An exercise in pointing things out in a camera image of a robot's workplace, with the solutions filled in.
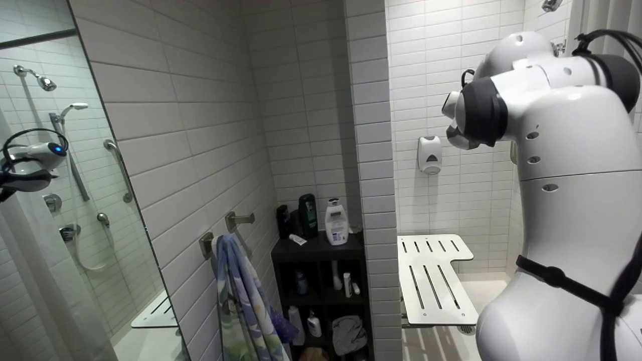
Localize white shower curtain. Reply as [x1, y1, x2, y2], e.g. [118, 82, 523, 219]
[566, 0, 642, 53]

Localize dark green bottle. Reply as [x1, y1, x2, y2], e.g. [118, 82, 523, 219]
[298, 191, 322, 241]

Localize white pump lotion bottle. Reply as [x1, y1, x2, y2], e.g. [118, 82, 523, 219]
[323, 195, 351, 250]

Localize small black bottle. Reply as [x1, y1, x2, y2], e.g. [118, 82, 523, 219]
[274, 203, 295, 243]

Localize black shelf unit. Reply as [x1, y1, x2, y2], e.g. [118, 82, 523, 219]
[269, 229, 375, 361]

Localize slim white tube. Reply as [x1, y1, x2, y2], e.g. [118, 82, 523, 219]
[330, 257, 344, 293]

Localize chrome towel bar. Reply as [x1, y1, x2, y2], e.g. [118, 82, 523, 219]
[197, 210, 259, 262]

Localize dark shelf bottle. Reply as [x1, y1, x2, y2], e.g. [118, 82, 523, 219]
[293, 267, 311, 297]

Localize blue patterned towel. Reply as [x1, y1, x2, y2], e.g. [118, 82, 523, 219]
[208, 232, 295, 361]

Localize white squat bottle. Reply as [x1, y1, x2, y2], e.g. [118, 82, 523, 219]
[306, 310, 325, 342]

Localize tall pale bottle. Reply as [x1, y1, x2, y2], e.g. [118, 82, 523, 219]
[287, 303, 308, 347]

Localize white slatted shower bench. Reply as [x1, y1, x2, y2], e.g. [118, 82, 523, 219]
[398, 234, 482, 329]

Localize grey folded cloth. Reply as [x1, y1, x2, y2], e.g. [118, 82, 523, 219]
[330, 313, 370, 357]

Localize white wall soap dispenser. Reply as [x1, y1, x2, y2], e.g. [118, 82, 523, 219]
[415, 134, 445, 176]

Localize large wall mirror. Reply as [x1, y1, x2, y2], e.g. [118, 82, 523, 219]
[0, 27, 192, 361]

